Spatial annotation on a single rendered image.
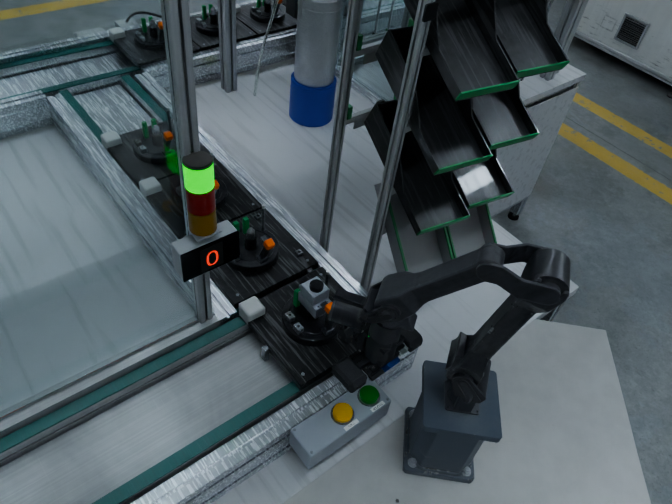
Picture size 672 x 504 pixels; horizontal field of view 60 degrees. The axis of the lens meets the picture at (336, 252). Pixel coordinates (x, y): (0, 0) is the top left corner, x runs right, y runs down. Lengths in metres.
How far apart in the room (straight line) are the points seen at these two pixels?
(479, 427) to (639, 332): 1.96
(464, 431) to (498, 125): 0.62
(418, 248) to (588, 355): 0.53
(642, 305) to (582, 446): 1.78
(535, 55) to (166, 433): 1.02
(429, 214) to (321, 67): 0.85
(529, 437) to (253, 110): 1.40
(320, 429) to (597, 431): 0.65
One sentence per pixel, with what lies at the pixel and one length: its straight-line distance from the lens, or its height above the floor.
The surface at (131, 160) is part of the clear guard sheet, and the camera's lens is 0.97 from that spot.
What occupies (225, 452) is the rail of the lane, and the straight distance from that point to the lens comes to 1.16.
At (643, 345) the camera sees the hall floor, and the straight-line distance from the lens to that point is 2.99.
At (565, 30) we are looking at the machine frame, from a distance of 2.62.
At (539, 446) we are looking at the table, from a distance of 1.41.
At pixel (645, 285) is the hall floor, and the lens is 3.27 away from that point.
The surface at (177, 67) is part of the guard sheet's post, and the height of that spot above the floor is 1.57.
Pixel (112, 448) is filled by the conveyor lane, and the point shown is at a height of 0.92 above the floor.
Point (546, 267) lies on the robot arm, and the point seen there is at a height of 1.45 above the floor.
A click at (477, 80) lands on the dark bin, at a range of 1.09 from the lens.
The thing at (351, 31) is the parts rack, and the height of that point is 1.52.
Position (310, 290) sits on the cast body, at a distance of 1.22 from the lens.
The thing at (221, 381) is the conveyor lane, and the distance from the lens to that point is 1.29.
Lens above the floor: 2.01
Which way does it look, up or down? 46 degrees down
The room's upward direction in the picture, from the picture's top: 9 degrees clockwise
